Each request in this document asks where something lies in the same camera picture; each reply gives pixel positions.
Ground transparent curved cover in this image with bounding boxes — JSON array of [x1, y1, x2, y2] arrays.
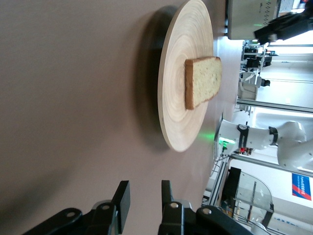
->
[[229, 167, 275, 235]]

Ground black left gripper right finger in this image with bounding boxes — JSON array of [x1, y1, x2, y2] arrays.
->
[[158, 180, 253, 235]]

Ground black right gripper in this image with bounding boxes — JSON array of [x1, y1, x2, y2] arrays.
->
[[253, 9, 313, 46]]

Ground brown bread slice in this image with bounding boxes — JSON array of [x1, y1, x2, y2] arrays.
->
[[184, 56, 223, 110]]

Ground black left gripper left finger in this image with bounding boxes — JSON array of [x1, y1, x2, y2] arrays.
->
[[22, 180, 131, 235]]

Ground silver two-slot toaster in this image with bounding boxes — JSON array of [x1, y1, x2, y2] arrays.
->
[[226, 0, 281, 41]]

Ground blue and red sign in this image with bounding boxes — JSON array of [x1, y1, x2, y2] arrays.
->
[[291, 172, 313, 202]]

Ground round wooden plate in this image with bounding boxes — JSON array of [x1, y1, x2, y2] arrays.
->
[[157, 0, 215, 153]]

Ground aluminium frame beam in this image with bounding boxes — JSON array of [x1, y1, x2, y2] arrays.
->
[[236, 97, 313, 114], [228, 152, 313, 172]]

